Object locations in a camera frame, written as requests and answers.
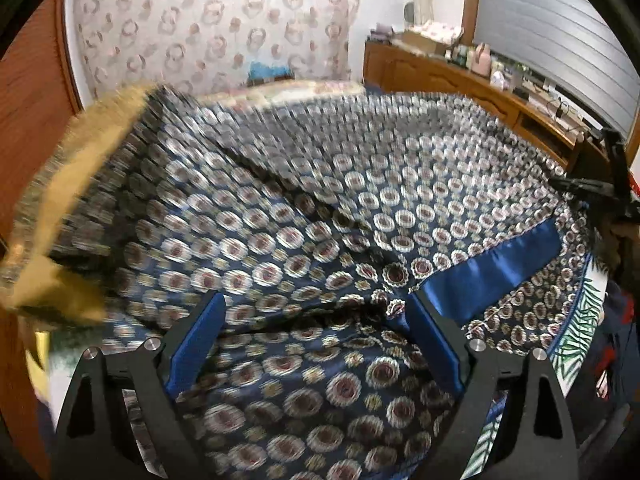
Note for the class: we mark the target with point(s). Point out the cardboard box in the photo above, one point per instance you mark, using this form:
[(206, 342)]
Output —
[(420, 44)]

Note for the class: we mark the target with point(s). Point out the pink circle-print curtain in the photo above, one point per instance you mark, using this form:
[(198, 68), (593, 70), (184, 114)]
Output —
[(200, 25)]

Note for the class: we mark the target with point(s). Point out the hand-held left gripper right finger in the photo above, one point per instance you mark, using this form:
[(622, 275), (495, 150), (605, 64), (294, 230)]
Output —
[(435, 345)]

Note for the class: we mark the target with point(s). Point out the blue cloth bundle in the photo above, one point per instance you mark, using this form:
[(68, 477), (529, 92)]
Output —
[(265, 71)]

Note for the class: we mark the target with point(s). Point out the grey window blind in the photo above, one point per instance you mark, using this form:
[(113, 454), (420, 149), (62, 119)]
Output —
[(550, 25)]

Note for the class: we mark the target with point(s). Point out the golden brown cushion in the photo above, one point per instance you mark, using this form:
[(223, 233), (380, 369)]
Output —
[(60, 200)]

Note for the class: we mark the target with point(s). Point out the wooden sideboard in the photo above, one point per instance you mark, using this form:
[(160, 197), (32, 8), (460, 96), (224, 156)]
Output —
[(450, 80)]

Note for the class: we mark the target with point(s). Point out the small dark fan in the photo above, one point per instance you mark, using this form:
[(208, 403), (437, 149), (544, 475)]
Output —
[(410, 14)]

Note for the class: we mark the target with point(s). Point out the pink bottle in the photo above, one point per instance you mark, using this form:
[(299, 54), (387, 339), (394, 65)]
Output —
[(482, 60)]

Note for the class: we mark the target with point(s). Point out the wooden window frame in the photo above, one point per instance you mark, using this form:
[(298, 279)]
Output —
[(471, 5)]

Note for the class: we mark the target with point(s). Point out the person's dark printed clothing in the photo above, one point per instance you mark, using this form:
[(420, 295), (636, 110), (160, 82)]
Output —
[(615, 340)]

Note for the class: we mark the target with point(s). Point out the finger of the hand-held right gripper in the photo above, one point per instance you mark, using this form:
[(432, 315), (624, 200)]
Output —
[(575, 183)]

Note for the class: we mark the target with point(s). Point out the palm leaf printed sheet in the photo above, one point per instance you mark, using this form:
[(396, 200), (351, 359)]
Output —
[(575, 340)]

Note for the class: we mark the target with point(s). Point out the floral blanket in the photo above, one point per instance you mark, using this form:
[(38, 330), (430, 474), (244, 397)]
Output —
[(300, 89)]

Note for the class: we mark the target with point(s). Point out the navy circle-print pajama top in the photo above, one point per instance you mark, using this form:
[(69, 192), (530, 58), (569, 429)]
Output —
[(300, 210)]

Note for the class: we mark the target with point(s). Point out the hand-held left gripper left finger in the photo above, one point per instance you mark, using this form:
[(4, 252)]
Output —
[(200, 340)]

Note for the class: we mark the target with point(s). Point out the pale tissue pack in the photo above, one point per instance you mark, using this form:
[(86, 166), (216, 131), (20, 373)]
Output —
[(499, 79)]

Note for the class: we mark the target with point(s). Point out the floral cloth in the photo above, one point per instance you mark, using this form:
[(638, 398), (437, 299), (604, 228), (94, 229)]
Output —
[(442, 30)]

